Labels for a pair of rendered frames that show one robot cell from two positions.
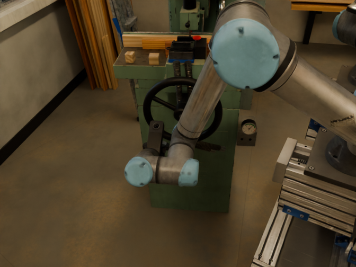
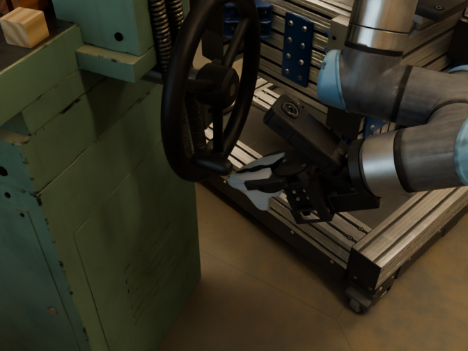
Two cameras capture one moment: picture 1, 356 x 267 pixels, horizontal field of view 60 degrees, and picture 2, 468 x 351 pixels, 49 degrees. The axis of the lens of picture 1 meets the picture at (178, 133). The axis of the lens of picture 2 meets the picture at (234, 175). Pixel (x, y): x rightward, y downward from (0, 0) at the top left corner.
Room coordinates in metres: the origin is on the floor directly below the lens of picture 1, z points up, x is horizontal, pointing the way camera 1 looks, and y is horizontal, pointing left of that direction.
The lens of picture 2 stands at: (0.72, 0.59, 1.21)
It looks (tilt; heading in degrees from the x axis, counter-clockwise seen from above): 41 degrees down; 286
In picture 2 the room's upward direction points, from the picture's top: straight up
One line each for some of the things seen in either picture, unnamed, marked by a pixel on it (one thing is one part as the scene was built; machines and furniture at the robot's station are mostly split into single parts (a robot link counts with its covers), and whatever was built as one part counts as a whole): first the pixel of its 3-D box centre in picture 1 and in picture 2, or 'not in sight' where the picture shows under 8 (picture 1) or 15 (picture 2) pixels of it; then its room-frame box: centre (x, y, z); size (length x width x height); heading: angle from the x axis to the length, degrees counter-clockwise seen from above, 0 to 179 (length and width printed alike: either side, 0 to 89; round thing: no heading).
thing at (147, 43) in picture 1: (212, 44); not in sight; (1.24, -0.16, 0.92); 0.60 x 0.02 x 0.04; 82
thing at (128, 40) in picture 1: (191, 41); not in sight; (1.27, -0.08, 0.92); 0.60 x 0.02 x 0.05; 82
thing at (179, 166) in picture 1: (178, 167); (450, 104); (0.61, 0.00, 0.85); 0.11 x 0.11 x 0.08; 81
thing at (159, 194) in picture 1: (192, 130); (42, 212); (1.37, -0.08, 0.36); 0.58 x 0.45 x 0.71; 172
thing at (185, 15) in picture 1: (190, 17); not in sight; (1.27, -0.07, 1.03); 0.14 x 0.07 x 0.09; 172
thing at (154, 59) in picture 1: (154, 59); (24, 27); (1.14, 0.08, 0.92); 0.04 x 0.04 x 0.03; 85
